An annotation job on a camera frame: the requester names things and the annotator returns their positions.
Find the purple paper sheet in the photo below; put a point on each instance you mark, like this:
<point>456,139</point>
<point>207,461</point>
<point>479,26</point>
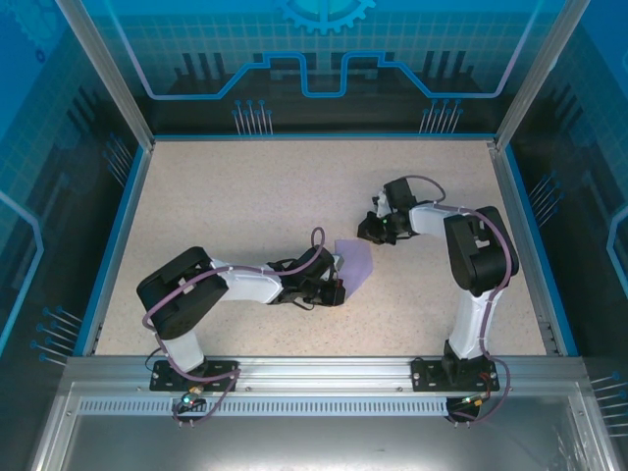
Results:
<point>355,265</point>

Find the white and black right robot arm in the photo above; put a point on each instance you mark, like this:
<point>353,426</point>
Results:
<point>434,221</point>

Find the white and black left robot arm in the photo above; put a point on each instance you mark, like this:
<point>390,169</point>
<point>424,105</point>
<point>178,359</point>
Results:
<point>250,287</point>

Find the aluminium mounting beam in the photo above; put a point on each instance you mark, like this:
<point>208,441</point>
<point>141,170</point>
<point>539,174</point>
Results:
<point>324,373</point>

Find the brass connector with green light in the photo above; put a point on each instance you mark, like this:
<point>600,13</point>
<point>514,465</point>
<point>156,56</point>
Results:
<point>192,395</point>
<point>476,400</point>

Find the aluminium table edge rail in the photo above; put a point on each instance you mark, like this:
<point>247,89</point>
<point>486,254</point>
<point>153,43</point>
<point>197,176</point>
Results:
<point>324,138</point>

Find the blue edged aluminium side rail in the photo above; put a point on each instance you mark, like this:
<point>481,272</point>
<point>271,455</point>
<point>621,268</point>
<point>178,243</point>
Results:
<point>515,196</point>
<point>118,245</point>

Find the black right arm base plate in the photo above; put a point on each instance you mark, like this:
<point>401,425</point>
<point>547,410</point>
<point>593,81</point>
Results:
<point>424,375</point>

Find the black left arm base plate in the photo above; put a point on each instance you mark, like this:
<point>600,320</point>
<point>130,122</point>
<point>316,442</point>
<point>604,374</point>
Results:
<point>162,378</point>

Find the aluminium frame post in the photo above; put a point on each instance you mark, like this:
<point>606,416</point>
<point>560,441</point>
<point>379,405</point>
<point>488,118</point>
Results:
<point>115,83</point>
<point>532,83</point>

